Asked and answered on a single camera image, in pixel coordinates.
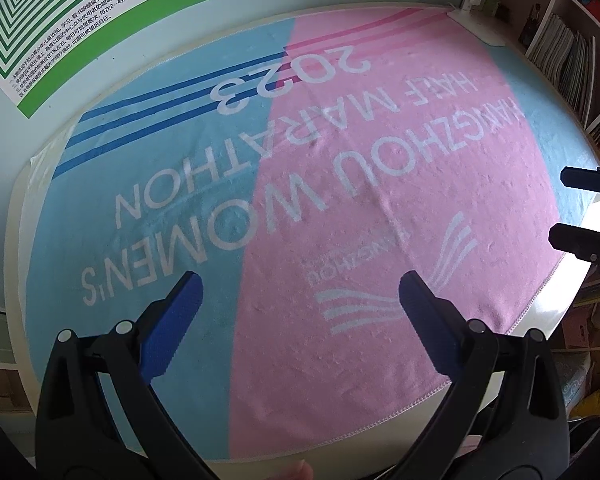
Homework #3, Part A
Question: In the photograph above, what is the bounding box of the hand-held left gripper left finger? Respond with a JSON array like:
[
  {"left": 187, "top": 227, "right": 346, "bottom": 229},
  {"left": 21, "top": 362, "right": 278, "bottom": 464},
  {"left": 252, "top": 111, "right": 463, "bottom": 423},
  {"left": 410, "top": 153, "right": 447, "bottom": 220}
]
[{"left": 35, "top": 270, "right": 211, "bottom": 480}]

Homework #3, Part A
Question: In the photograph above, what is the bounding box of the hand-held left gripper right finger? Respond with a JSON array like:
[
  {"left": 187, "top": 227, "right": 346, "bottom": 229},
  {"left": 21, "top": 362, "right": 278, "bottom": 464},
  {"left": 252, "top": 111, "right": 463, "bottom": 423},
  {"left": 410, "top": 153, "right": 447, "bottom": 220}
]
[{"left": 397, "top": 270, "right": 571, "bottom": 480}]

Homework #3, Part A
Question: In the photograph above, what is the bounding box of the row of books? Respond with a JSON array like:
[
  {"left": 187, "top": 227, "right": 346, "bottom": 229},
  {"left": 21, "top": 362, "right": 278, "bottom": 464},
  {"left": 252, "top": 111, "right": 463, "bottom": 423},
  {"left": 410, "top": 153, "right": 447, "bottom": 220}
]
[{"left": 527, "top": 12, "right": 598, "bottom": 126}]

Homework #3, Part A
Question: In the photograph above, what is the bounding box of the wooden bookshelf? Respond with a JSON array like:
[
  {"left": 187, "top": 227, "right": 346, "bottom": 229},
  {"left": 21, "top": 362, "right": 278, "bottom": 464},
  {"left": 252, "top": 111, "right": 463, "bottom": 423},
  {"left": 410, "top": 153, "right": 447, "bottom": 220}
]
[{"left": 472, "top": 0, "right": 600, "bottom": 171}]

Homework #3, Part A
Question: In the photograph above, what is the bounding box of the yellow bag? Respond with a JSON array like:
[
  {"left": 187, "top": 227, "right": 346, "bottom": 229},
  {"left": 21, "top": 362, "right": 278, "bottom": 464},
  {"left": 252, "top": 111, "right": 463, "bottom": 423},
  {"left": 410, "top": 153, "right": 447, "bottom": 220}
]
[{"left": 570, "top": 380, "right": 600, "bottom": 418}]

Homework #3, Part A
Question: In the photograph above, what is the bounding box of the person's left hand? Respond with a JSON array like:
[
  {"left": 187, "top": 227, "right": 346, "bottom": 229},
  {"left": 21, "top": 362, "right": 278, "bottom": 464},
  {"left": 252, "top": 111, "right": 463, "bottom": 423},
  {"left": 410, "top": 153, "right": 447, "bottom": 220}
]
[{"left": 272, "top": 461, "right": 315, "bottom": 480}]

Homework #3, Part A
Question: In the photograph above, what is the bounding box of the cardboard box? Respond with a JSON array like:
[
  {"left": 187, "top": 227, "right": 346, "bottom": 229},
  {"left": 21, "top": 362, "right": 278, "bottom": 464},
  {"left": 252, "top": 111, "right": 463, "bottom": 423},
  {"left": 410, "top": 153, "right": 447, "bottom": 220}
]
[{"left": 550, "top": 280, "right": 600, "bottom": 356}]

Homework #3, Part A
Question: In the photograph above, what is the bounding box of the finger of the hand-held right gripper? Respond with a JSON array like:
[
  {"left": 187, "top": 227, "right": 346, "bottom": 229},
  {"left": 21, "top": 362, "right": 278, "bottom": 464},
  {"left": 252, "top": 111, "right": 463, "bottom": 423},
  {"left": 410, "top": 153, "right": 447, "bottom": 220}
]
[
  {"left": 548, "top": 222, "right": 600, "bottom": 267},
  {"left": 560, "top": 165, "right": 600, "bottom": 192}
]

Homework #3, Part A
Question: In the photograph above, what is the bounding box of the green striped wall poster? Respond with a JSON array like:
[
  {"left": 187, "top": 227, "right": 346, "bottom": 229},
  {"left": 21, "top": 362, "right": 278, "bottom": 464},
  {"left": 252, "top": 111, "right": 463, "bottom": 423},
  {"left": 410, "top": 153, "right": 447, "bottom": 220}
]
[{"left": 0, "top": 0, "right": 217, "bottom": 120}]

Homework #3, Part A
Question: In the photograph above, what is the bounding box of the pink and blue printed towel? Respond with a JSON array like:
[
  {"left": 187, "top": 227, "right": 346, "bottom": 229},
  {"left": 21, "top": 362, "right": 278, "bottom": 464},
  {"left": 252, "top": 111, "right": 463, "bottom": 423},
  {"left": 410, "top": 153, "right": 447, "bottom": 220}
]
[{"left": 22, "top": 7, "right": 600, "bottom": 466}]

